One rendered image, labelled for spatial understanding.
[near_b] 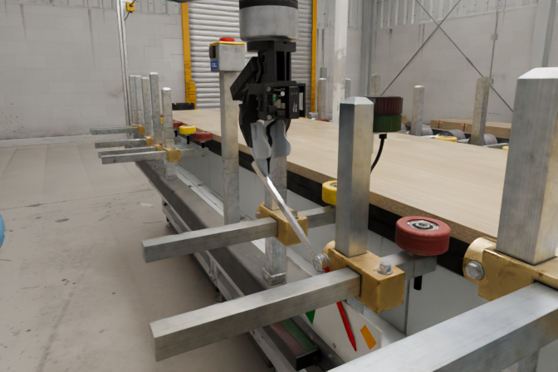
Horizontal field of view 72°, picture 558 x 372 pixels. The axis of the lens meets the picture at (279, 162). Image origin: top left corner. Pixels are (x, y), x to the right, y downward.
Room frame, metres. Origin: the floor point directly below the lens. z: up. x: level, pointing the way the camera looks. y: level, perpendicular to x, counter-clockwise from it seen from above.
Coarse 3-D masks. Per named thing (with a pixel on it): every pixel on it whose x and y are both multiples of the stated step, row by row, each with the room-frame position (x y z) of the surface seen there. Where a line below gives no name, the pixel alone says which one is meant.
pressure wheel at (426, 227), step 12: (396, 228) 0.57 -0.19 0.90; (408, 228) 0.55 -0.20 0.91; (420, 228) 0.56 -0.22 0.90; (432, 228) 0.56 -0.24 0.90; (444, 228) 0.55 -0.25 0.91; (396, 240) 0.57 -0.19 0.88; (408, 240) 0.54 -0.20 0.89; (420, 240) 0.53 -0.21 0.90; (432, 240) 0.53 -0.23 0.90; (444, 240) 0.53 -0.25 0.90; (420, 252) 0.53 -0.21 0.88; (432, 252) 0.53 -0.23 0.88; (420, 276) 0.56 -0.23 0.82; (420, 288) 0.56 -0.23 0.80
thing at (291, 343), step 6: (276, 324) 0.61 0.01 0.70; (276, 330) 0.59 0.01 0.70; (282, 330) 0.59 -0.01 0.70; (282, 336) 0.57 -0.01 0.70; (288, 336) 0.57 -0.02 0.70; (288, 342) 0.56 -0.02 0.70; (294, 342) 0.56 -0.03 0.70; (294, 348) 0.55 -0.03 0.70; (300, 348) 0.55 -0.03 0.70; (300, 354) 0.53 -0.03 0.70
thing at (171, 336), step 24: (408, 264) 0.53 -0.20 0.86; (432, 264) 0.56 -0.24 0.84; (288, 288) 0.46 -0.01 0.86; (312, 288) 0.46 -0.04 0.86; (336, 288) 0.47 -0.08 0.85; (192, 312) 0.40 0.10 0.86; (216, 312) 0.40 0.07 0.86; (240, 312) 0.41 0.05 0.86; (264, 312) 0.42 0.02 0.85; (288, 312) 0.44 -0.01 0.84; (168, 336) 0.37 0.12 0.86; (192, 336) 0.38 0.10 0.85; (216, 336) 0.39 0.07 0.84
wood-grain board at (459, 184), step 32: (320, 128) 1.87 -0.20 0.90; (288, 160) 1.09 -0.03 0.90; (320, 160) 1.09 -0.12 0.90; (384, 160) 1.09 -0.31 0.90; (416, 160) 1.09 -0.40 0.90; (448, 160) 1.09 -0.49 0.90; (480, 160) 1.09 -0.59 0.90; (384, 192) 0.77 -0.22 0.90; (416, 192) 0.77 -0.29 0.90; (448, 192) 0.77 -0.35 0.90; (480, 192) 0.77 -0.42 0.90; (448, 224) 0.61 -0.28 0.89; (480, 224) 0.58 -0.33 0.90
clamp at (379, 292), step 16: (336, 256) 0.54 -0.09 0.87; (368, 256) 0.53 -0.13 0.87; (368, 272) 0.48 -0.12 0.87; (400, 272) 0.48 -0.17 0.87; (368, 288) 0.48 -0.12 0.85; (384, 288) 0.47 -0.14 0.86; (400, 288) 0.48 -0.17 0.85; (368, 304) 0.48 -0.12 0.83; (384, 304) 0.47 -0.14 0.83; (400, 304) 0.48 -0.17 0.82
